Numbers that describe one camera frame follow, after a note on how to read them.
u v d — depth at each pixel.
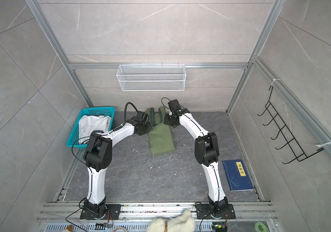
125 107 0.79
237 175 0.86
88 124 1.04
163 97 0.82
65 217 0.63
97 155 0.55
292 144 0.64
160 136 0.99
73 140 0.94
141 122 0.79
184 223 0.61
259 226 0.70
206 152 0.59
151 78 1.01
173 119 0.73
